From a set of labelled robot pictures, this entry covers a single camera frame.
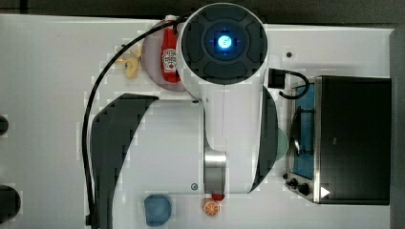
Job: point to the black round object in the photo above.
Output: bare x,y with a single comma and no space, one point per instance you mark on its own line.
4,125
10,203

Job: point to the red ketchup bottle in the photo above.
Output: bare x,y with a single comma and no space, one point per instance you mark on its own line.
168,61

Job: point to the grey round plate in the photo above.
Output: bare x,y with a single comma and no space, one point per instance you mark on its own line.
151,62

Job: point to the orange slice toy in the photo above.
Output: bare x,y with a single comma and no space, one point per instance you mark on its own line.
211,207

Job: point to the green cup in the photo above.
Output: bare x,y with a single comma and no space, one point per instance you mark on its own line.
282,144

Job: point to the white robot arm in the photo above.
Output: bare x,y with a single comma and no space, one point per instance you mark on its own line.
221,140

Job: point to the peeled toy banana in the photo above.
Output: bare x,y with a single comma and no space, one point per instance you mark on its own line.
131,64

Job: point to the black round object lower left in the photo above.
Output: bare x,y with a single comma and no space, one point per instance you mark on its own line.
10,203

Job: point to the black round object upper left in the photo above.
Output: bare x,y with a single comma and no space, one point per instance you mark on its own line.
4,125

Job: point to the black toaster oven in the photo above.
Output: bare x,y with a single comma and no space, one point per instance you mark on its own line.
340,140

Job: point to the small red toy fruit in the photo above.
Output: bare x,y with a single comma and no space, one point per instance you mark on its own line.
218,197

